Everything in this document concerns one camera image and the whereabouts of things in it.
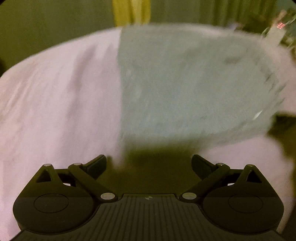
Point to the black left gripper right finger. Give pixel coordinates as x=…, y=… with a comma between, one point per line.
x=240, y=201

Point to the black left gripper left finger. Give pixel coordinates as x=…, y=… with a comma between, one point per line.
x=57, y=201

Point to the grey sweatpants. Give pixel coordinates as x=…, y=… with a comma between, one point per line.
x=193, y=87

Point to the pink bed blanket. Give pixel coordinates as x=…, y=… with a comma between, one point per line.
x=64, y=105

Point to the grey-green curtain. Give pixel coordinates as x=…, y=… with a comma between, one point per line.
x=29, y=27

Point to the yellow curtain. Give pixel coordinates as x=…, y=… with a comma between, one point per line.
x=131, y=12

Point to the white drawstring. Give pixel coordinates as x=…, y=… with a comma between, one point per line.
x=257, y=115

